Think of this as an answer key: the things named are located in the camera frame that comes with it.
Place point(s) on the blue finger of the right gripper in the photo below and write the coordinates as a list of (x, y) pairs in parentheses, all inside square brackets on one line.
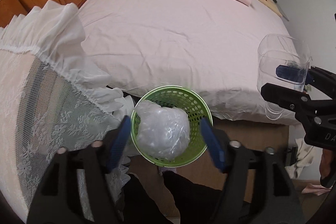
[(291, 74)]

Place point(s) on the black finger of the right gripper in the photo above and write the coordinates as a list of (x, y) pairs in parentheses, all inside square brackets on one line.
[(286, 98)]

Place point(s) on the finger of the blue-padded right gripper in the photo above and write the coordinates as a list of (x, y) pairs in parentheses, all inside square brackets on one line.
[(257, 188)]

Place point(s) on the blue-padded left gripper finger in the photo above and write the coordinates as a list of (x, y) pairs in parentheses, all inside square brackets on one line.
[(57, 198)]

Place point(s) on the clear plastic cup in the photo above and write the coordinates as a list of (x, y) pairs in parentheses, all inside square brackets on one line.
[(283, 61)]

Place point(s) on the clear plastic bag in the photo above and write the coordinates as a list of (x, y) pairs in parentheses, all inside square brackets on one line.
[(163, 132)]

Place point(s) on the green plastic trash basket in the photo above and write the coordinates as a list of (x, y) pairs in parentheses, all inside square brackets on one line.
[(196, 109)]

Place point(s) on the person's right hand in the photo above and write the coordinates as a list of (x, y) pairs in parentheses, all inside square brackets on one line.
[(325, 164)]

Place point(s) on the white cloth on floor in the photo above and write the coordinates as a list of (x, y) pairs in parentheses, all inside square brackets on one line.
[(304, 155)]

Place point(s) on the wooden board on bed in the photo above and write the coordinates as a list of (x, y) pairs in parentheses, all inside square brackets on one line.
[(272, 5)]

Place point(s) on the lace tablecloth with ruffle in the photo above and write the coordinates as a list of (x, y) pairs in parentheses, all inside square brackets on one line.
[(52, 96)]

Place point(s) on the pink bed sheet mattress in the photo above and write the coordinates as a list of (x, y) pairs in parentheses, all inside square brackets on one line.
[(208, 46)]

